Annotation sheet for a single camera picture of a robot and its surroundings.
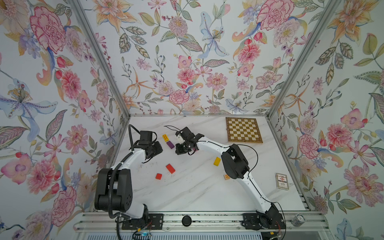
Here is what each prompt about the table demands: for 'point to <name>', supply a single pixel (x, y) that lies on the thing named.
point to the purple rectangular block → (170, 144)
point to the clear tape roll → (298, 220)
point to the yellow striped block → (165, 137)
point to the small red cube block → (158, 176)
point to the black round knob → (186, 220)
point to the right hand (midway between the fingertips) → (175, 150)
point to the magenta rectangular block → (194, 149)
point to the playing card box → (281, 181)
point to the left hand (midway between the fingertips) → (163, 146)
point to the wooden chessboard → (244, 130)
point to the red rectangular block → (170, 168)
